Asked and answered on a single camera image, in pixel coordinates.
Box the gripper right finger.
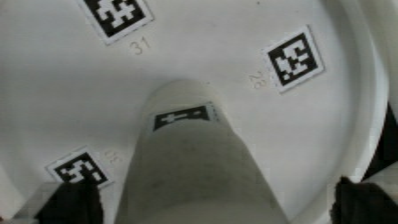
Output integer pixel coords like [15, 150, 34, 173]
[331, 177, 398, 224]

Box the white cylindrical table leg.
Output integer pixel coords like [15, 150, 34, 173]
[116, 80, 288, 224]

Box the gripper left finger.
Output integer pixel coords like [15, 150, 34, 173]
[11, 181, 107, 224]

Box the white round table top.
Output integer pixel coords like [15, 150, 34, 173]
[0, 0, 390, 224]

